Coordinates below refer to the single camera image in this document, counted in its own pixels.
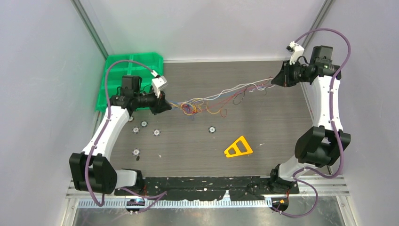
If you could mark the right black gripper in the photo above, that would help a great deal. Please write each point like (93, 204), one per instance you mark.
(284, 78)

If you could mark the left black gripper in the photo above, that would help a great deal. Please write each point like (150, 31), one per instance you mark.
(160, 105)

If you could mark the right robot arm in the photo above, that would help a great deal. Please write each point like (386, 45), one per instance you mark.
(325, 141)

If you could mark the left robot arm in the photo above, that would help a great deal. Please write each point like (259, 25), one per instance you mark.
(91, 168)

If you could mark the poker chip middle left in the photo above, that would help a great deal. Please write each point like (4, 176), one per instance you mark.
(156, 132)

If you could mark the green compartment bin tray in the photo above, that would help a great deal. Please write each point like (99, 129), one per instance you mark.
(151, 59)

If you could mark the poker chip lower left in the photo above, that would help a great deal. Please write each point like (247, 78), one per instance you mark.
(136, 152)

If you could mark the yellow triangular plastic piece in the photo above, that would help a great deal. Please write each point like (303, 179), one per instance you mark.
(238, 148)

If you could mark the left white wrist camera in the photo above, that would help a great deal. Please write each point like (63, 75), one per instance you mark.
(158, 83)

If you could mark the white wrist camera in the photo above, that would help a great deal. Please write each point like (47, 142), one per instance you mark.
(158, 83)
(296, 51)

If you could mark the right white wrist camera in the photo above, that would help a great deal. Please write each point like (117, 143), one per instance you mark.
(296, 51)

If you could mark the aluminium front rail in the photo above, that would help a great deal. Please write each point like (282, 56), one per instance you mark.
(323, 187)

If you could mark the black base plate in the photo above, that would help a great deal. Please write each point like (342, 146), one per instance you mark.
(239, 188)

